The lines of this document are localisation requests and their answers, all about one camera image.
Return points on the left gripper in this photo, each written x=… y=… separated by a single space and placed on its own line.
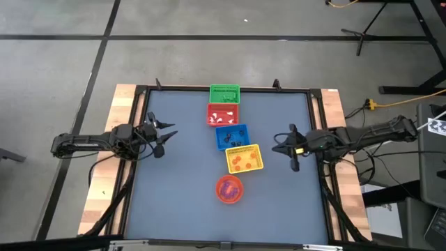
x=150 y=134

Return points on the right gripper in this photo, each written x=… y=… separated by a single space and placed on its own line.
x=305 y=143

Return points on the yellow plastic basket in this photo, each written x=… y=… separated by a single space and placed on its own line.
x=244 y=153

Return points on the blue plastic basket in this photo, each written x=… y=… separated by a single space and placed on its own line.
x=235 y=137

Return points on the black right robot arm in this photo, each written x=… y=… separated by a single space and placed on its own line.
x=369 y=136

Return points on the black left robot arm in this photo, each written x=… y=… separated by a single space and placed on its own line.
x=87 y=143

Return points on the green plastic basket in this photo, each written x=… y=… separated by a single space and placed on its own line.
x=216 y=99

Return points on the red plastic basket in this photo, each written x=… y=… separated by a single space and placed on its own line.
x=223 y=109

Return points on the orange plastic bowl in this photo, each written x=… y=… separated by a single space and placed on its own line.
x=220 y=183

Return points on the black tripod stand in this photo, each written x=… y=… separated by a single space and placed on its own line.
x=363 y=35

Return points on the grey cabinet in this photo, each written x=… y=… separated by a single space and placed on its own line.
x=432 y=167

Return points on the white paper marker sheet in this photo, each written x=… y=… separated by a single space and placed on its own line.
x=437 y=126

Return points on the black floor stand foot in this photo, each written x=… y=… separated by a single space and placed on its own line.
x=10 y=155

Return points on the dark keyboard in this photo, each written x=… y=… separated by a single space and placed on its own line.
x=437 y=230

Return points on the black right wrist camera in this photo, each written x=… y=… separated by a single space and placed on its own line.
x=295 y=163

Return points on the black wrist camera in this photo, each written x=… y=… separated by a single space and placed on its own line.
x=295 y=163
x=159 y=151

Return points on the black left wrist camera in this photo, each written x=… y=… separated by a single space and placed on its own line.
x=159 y=151

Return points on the silver metal bracket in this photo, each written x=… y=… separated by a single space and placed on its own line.
x=322 y=247
x=129 y=243

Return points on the black desk leg frame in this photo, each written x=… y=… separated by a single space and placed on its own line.
x=400 y=90

